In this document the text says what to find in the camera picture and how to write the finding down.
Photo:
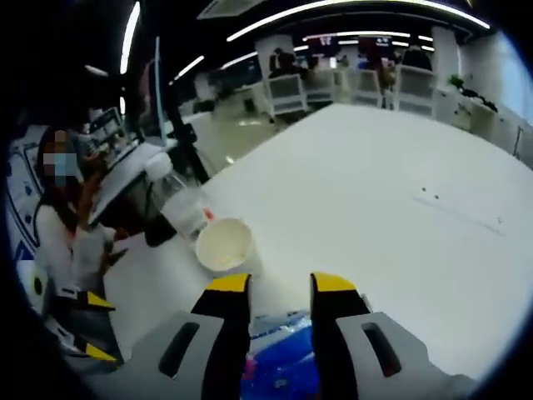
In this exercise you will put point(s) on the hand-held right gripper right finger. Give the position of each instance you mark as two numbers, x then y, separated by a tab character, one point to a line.
375	354

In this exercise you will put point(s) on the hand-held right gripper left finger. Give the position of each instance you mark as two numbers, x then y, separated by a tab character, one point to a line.
187	354

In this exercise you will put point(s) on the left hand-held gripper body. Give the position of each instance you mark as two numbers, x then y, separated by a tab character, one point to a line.
50	304

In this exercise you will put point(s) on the blue plastic packet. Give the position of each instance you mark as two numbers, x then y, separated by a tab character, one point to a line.
283	366

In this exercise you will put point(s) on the white paper cup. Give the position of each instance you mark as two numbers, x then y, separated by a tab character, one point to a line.
225	246

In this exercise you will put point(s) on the clear plastic bottle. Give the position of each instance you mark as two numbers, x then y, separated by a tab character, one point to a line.
183	212

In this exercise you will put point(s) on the person in white shirt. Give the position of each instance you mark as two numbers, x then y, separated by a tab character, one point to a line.
58	246

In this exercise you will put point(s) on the black object under desk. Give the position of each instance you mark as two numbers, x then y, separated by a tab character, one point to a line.
160	229

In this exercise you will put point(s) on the white blue display board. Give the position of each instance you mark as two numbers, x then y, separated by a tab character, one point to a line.
23	196

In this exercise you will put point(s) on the white side desk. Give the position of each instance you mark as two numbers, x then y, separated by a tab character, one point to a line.
125	175

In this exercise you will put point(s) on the small ceiling light bar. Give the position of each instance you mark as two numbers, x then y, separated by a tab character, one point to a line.
130	37

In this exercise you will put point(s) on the white mesh chair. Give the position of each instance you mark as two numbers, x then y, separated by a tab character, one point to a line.
366	88
287	96
415	91
320	87

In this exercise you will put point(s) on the green potted plant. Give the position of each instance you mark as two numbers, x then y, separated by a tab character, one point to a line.
456	82

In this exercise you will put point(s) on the bright window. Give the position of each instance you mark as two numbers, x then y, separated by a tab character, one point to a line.
516	79

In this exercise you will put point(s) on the short curved ceiling light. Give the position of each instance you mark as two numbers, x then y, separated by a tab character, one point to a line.
366	34

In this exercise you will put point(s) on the ceiling air vent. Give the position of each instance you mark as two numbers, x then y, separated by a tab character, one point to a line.
225	7

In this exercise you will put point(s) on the long curved ceiling light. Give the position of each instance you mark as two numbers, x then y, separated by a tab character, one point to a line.
354	6

